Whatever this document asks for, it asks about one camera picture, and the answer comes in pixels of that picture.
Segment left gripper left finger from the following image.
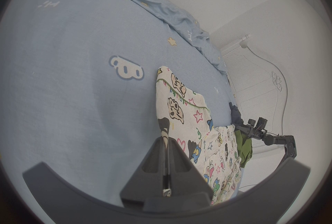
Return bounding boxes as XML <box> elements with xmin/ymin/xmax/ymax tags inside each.
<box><xmin>121</xmin><ymin>138</ymin><xmax>166</xmax><ymax>207</ymax></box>

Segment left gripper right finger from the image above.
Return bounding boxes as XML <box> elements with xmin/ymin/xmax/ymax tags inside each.
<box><xmin>168</xmin><ymin>139</ymin><xmax>214</xmax><ymax>200</ymax></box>

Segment white printed pyjama top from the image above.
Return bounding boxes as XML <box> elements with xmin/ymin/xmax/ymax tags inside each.
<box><xmin>156</xmin><ymin>66</ymin><xmax>243</xmax><ymax>205</ymax></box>

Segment dark blue garment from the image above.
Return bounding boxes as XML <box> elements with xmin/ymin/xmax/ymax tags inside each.
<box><xmin>229</xmin><ymin>104</ymin><xmax>245</xmax><ymax>128</ymax></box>

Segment green shorts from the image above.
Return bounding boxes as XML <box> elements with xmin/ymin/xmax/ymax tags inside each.
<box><xmin>235</xmin><ymin>128</ymin><xmax>253</xmax><ymax>168</ymax></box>

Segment pale blue quilt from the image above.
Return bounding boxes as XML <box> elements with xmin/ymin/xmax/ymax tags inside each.
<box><xmin>34</xmin><ymin>0</ymin><xmax>229</xmax><ymax>75</ymax></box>

